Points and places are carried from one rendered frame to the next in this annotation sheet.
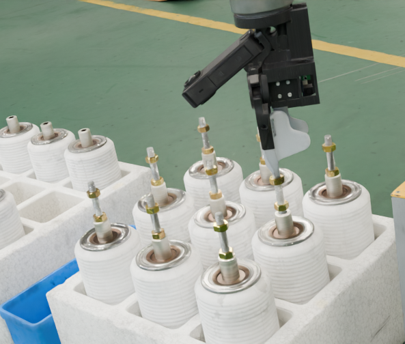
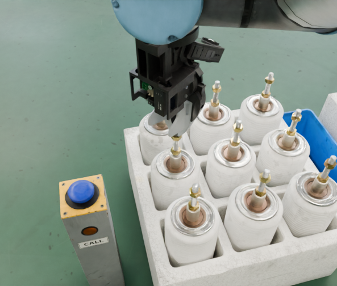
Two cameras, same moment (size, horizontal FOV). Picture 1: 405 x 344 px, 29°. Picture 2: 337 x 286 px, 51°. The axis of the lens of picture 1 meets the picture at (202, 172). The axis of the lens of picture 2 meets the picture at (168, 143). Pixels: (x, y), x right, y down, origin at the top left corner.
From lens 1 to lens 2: 121 cm
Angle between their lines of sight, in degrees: 91
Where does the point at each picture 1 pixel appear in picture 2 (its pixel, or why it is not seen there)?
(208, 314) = not seen: hidden behind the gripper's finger
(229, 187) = (288, 193)
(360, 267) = (147, 217)
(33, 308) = (314, 131)
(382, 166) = not seen: outside the picture
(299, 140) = (152, 116)
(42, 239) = not seen: outside the picture
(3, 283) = (327, 111)
